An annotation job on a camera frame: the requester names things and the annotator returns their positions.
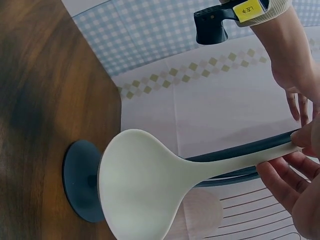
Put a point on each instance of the person's left hand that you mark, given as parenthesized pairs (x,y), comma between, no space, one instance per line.
(295,75)

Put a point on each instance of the person's right hand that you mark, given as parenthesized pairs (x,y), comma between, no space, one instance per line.
(308,212)

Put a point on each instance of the person's right thumb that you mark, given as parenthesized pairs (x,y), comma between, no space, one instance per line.
(303,137)

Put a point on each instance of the person's right fingers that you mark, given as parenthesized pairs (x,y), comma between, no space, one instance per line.
(280,181)

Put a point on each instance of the person's left fingers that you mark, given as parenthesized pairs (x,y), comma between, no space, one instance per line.
(303,107)

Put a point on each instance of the pale green ladle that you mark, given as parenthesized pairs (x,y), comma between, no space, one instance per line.
(140,180)

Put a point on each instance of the person's left forearm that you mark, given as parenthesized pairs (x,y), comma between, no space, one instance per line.
(282,37)

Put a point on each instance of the dark blue utensil stand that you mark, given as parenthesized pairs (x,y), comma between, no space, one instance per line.
(80,180)

